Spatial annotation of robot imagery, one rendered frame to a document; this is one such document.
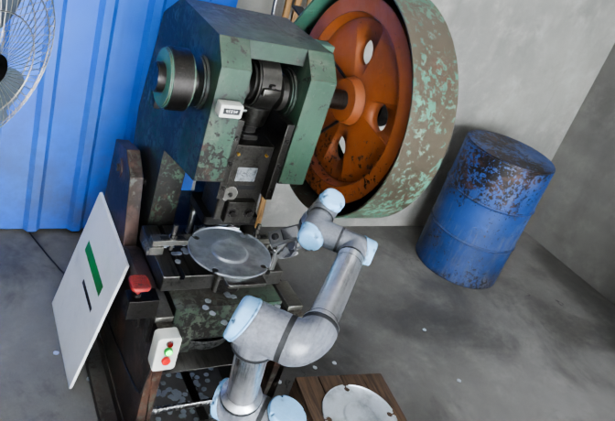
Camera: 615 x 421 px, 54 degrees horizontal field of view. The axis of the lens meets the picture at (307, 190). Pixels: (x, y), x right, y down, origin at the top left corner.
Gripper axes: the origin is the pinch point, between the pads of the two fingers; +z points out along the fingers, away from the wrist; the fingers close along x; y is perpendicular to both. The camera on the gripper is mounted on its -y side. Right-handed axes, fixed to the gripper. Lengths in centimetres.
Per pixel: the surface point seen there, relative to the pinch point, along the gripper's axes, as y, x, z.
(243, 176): -10.1, 24.1, -10.4
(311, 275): 94, 42, 115
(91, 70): -32, 127, 55
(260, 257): 0.4, 5.0, 11.3
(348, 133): 27.3, 33.4, -24.7
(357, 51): 28, 55, -43
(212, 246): -14.9, 11.5, 13.9
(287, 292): 14.2, -4.3, 22.5
